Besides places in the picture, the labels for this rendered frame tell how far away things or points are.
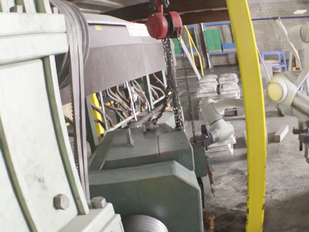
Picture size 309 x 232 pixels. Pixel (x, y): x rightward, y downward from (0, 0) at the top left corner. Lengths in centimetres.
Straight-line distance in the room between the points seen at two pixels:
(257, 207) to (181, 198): 68
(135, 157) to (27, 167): 53
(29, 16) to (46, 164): 31
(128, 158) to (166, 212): 23
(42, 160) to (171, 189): 46
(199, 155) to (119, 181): 49
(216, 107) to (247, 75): 63
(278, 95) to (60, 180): 111
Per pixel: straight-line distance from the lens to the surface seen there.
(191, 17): 504
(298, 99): 151
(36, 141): 61
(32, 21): 60
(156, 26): 155
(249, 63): 132
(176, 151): 103
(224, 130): 189
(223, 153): 339
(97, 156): 123
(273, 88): 147
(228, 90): 512
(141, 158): 103
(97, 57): 186
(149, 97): 260
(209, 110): 192
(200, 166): 134
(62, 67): 73
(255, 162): 142
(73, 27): 75
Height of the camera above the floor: 119
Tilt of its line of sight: 10 degrees down
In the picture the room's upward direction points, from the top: 9 degrees counter-clockwise
